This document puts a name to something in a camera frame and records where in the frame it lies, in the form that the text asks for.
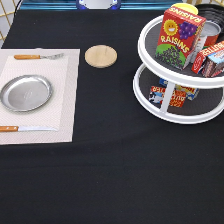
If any white two-tier lazy Susan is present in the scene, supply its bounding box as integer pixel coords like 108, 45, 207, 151
133, 15, 224, 124

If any black ribbed bowl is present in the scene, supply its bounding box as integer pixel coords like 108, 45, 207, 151
196, 4, 224, 31

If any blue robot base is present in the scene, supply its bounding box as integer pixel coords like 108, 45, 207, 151
20, 0, 182, 10

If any silver metal plate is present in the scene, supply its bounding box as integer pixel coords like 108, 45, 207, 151
0, 75, 53, 112

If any small red butter box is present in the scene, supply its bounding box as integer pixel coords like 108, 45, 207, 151
149, 86, 186, 107

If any round wooden coaster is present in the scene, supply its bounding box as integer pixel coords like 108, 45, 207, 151
85, 45, 117, 68

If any beige woven placemat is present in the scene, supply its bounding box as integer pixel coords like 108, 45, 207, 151
0, 49, 80, 145

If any blue yellow carton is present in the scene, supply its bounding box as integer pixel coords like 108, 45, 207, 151
159, 79, 199, 100

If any red raisins box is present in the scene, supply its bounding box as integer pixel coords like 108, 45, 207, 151
155, 6, 206, 70

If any red labelled tin can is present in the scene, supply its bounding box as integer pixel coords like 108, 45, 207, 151
201, 21, 221, 47

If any green yellow cylinder canister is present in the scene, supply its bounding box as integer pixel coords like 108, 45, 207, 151
172, 3, 198, 15

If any wooden handled fork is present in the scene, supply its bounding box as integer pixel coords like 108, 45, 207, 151
14, 53, 64, 60

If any wooden handled knife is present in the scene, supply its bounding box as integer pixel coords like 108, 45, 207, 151
0, 126, 57, 132

